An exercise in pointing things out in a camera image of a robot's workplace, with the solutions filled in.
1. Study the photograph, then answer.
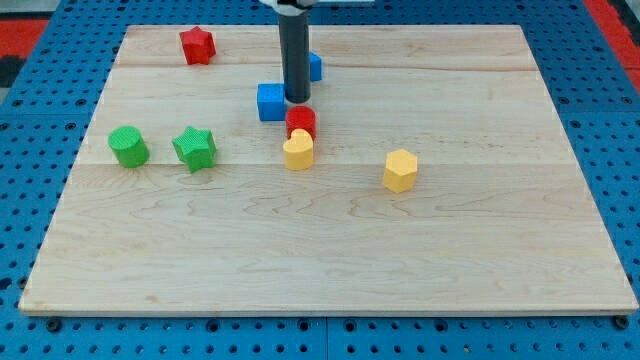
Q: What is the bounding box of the blue cube block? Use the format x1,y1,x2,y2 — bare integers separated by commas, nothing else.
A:
256,83,287,122

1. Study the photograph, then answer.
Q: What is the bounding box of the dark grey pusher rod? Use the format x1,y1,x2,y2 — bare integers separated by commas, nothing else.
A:
278,11,311,104

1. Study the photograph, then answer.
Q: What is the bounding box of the blue block behind rod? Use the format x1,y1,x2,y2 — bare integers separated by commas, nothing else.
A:
309,52,323,82

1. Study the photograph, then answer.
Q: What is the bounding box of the green cylinder block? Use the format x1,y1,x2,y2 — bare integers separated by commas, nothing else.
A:
108,126,150,168

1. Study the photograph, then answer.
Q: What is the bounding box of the wooden board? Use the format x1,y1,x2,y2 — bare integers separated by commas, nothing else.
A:
19,25,638,317

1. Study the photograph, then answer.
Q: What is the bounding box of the red cylinder block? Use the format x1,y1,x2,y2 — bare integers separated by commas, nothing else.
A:
285,105,316,140

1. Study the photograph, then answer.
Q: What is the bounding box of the yellow hexagon block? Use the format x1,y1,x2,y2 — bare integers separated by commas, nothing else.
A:
382,149,418,193

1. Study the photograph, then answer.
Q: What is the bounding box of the red star block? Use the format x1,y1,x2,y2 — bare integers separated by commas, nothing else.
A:
179,26,216,65

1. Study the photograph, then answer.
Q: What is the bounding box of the green star block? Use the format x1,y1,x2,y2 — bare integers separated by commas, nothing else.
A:
172,126,217,173

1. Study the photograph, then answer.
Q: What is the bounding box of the yellow heart block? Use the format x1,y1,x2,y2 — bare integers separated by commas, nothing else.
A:
282,128,314,171

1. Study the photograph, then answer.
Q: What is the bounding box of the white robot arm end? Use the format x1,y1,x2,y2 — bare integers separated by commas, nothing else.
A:
259,0,375,16

